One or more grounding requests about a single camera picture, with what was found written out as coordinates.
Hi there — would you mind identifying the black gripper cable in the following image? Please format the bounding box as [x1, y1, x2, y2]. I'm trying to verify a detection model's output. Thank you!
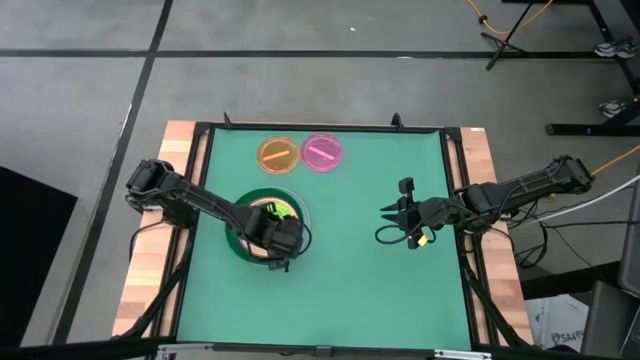
[374, 219, 437, 248]
[294, 218, 314, 257]

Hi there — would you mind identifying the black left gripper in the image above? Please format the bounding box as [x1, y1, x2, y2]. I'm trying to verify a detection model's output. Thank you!
[244, 205, 305, 274]

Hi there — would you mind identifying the black floor mat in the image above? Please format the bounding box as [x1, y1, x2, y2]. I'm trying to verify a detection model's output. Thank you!
[0, 166, 79, 349]

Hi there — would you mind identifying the black tripod stand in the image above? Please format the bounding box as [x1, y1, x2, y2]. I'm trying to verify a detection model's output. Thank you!
[479, 0, 539, 72]

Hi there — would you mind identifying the yellow cable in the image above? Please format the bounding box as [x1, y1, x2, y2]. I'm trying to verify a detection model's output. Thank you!
[464, 0, 556, 37]
[589, 144, 640, 177]

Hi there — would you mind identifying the grey equipment case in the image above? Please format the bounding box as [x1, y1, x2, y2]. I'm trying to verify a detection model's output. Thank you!
[579, 174, 640, 359]

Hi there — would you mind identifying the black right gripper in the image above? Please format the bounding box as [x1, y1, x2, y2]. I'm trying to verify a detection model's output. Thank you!
[380, 177, 454, 250]

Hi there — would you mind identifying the person's shoe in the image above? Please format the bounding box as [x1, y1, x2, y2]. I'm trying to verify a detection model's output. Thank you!
[593, 39, 638, 59]
[598, 98, 629, 119]

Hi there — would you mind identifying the black desk frame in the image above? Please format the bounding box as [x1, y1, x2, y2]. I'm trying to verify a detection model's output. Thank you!
[544, 0, 640, 138]

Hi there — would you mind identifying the green table mat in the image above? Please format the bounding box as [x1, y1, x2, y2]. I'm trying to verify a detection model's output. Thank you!
[177, 127, 474, 352]

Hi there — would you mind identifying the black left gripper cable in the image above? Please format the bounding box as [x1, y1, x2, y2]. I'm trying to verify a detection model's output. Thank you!
[294, 218, 314, 257]

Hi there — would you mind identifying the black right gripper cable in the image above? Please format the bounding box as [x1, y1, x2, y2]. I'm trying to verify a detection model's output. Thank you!
[374, 219, 437, 248]

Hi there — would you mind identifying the white cardboard box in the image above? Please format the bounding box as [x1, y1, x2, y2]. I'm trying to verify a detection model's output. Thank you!
[524, 293, 591, 352]

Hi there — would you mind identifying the large dark green plate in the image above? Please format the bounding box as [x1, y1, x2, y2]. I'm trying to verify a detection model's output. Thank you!
[224, 188, 307, 266]

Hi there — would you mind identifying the small translucent green plate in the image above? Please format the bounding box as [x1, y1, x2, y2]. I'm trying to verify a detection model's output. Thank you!
[268, 201, 298, 220]

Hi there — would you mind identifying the small translucent pink plate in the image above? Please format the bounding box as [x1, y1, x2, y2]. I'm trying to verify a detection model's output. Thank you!
[299, 132, 345, 174]

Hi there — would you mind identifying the small translucent orange plate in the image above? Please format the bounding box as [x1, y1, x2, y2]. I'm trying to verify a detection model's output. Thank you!
[256, 135, 302, 176]

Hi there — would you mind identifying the white cable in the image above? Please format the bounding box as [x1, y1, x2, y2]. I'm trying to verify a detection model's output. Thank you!
[528, 174, 640, 224]

